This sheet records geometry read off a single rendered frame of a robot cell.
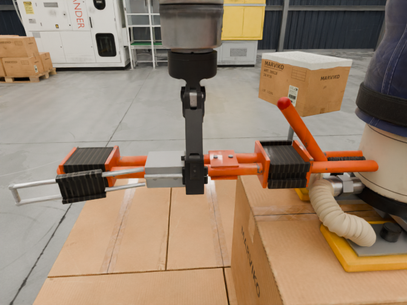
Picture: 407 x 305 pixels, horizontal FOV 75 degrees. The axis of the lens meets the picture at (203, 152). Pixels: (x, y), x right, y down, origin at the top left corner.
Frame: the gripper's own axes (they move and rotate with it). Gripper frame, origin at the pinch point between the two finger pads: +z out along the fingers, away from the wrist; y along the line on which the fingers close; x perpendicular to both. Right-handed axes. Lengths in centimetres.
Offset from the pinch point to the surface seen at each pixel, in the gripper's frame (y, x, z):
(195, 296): 10, 0, 53
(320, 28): 1058, -493, 22
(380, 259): -12.8, -30.5, 11.0
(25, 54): 559, 351, 47
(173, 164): -2.0, 3.7, -1.7
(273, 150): 2.5, -15.2, -1.8
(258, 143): 3.3, -12.5, -3.0
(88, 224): 44, 45, 53
